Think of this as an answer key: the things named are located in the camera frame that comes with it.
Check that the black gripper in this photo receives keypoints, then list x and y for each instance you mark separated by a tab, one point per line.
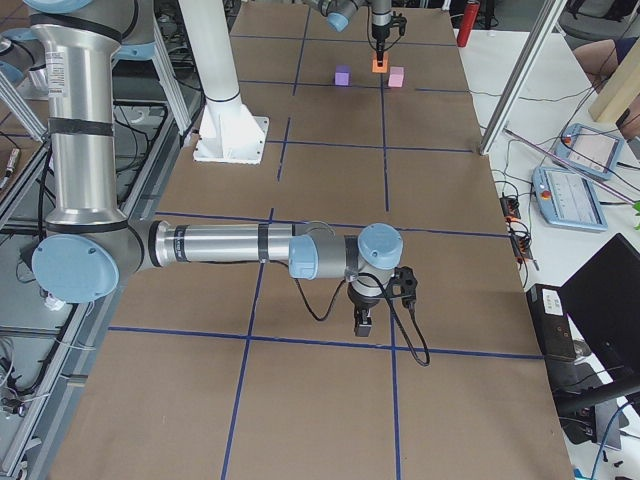
380	31
361	302

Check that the orange foam cube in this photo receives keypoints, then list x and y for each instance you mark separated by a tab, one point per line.
379	66

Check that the light pink foam cube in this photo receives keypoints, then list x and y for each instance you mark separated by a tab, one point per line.
396	77

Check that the dark purple foam cube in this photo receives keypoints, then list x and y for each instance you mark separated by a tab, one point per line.
342	75

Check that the red fire extinguisher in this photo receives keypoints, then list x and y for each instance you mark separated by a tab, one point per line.
467	23

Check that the person's leg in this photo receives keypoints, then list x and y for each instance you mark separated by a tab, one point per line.
600	59

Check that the black laptop computer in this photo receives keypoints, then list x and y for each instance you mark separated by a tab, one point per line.
602	300

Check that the upper teach pendant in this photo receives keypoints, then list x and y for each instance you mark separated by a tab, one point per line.
592	151

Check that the teach pendant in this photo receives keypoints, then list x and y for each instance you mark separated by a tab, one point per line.
592	151
567	200

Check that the lower teach pendant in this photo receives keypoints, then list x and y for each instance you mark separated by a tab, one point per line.
567	200

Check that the wooden beam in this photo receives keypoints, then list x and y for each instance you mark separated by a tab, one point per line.
620	90

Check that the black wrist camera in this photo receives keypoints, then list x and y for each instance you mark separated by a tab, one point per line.
403	285
399	22

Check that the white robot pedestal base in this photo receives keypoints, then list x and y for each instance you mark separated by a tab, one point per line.
228	130

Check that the black orange cable connectors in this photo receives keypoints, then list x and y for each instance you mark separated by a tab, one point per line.
519	233

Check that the aluminium frame post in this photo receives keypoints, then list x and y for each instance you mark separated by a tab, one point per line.
535	41

